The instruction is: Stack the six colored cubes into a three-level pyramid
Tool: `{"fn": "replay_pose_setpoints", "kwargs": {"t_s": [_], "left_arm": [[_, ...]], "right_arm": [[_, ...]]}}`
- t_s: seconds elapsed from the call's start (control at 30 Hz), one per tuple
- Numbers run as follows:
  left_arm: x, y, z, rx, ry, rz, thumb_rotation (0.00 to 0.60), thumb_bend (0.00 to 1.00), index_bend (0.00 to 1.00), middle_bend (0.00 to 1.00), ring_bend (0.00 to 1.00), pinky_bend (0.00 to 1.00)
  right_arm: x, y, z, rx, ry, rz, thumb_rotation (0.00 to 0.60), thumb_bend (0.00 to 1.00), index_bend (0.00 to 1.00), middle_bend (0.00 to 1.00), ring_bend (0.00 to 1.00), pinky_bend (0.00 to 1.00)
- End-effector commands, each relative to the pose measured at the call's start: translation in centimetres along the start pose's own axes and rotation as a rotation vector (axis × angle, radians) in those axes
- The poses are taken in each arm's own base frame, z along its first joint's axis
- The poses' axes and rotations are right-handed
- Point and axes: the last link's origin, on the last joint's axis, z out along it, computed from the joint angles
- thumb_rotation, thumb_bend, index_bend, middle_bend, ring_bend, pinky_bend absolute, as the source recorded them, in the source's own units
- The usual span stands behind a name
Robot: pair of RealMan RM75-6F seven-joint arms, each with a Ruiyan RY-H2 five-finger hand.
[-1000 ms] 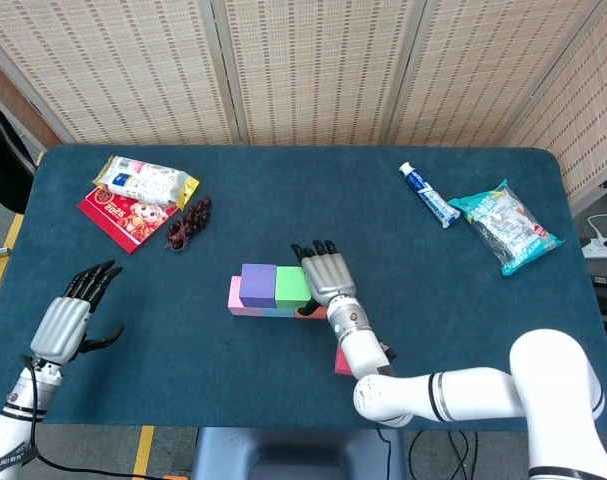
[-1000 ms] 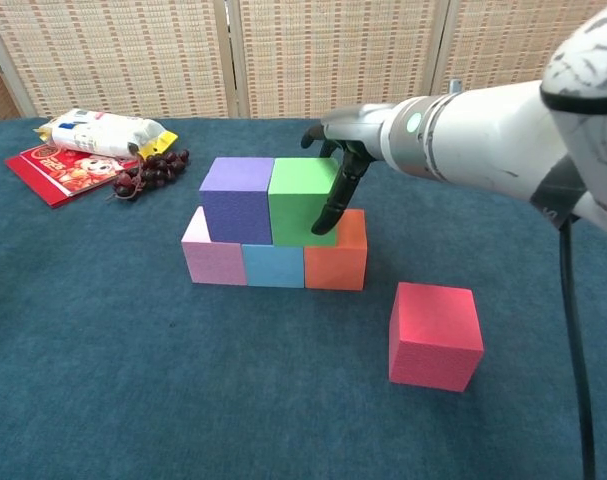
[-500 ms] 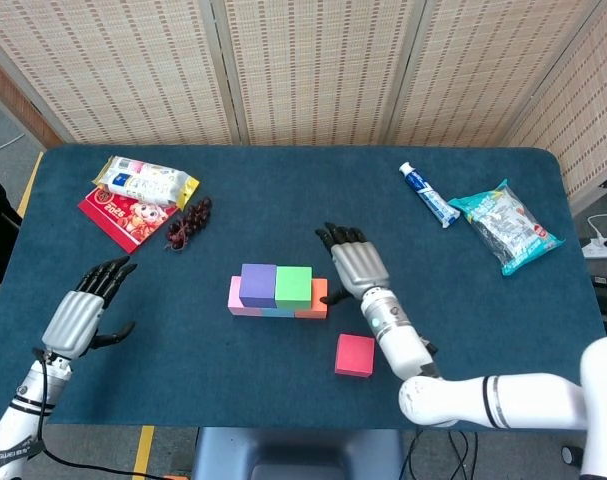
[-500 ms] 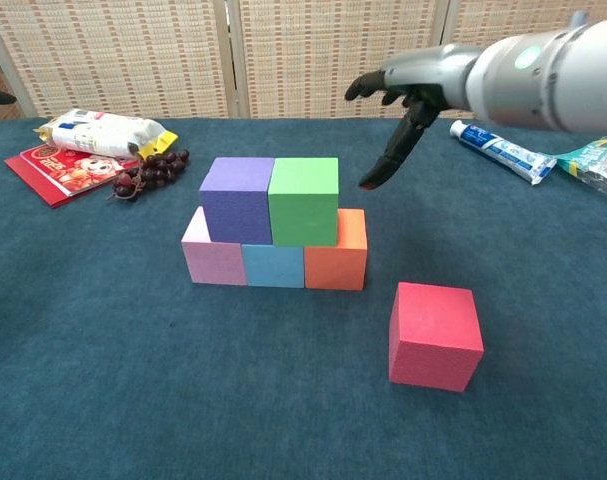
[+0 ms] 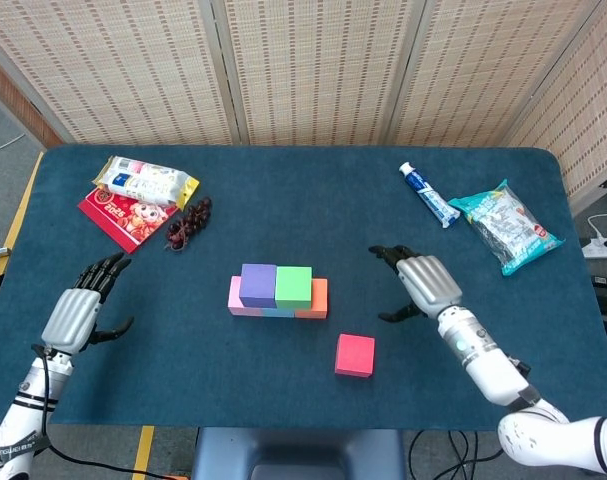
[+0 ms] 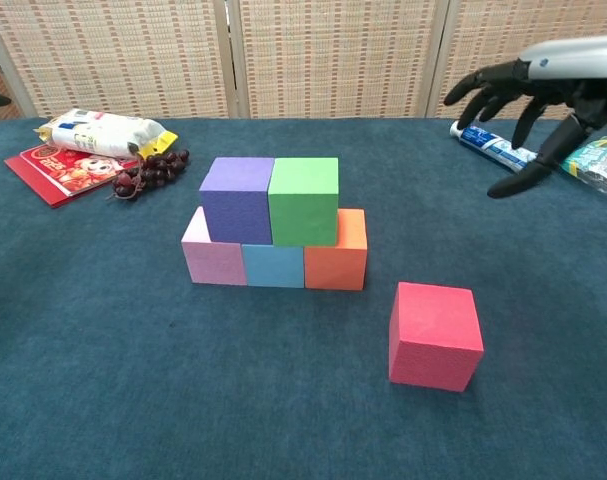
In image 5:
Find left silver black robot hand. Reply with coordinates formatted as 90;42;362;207
40;251;135;356

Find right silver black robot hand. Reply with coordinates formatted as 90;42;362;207
367;244;463;324

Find red foam cube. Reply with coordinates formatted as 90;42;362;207
334;333;377;379

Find orange foam cube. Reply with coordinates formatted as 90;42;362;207
293;277;330;320

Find green foam cube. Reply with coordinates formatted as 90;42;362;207
274;265;314;311

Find pink foam cube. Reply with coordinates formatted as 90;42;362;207
227;275;264;318

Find purple foam cube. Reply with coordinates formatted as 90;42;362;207
238;263;279;309

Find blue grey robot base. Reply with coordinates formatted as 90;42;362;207
191;427;407;480

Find white blue toothpaste tube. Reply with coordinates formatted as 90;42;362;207
398;161;461;230

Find teal snack bag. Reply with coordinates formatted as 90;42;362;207
448;179;566;278

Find red cartoon calendar booklet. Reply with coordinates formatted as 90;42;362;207
77;186;180;255

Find white yellow snack bag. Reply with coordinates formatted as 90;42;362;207
91;155;201;212

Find dark red grape bunch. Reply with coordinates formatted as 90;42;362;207
165;196;214;253

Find teal fabric table cover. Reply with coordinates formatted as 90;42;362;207
0;144;607;434

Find white power strip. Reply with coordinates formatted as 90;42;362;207
581;236;607;260

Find woven bamboo screen panel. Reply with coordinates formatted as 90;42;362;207
505;0;607;201
210;0;427;147
387;0;604;148
0;0;234;146

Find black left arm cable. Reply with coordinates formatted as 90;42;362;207
30;342;189;480

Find black floor cables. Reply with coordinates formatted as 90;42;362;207
407;429;479;480

